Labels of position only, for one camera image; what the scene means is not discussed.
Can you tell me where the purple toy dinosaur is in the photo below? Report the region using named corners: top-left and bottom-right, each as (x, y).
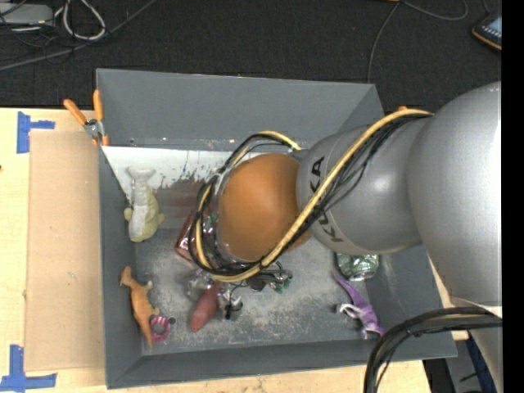
top-left (332, 271), bottom-right (388, 340)

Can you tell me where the red-brown toy sweet potato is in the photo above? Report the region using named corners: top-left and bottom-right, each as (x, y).
top-left (189, 282), bottom-right (223, 333)

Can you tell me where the orange toy dinosaur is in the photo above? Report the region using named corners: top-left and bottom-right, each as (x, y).
top-left (119, 265), bottom-right (161, 350)

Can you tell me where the pink ring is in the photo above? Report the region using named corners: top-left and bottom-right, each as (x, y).
top-left (148, 314), bottom-right (171, 342)

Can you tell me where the crushed green and white can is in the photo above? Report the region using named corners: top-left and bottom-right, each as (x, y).
top-left (335, 252), bottom-right (381, 282)

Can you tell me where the brown cardboard board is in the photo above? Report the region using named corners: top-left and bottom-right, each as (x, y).
top-left (23, 130), bottom-right (106, 373)

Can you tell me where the pale yellow toy whale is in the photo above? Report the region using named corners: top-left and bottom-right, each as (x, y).
top-left (123, 166), bottom-right (166, 244)

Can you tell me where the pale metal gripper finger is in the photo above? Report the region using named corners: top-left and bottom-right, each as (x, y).
top-left (187, 269), bottom-right (215, 300)
top-left (220, 293), bottom-right (245, 323)

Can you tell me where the grey metal bin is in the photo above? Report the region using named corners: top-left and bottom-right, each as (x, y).
top-left (94, 68), bottom-right (459, 390)

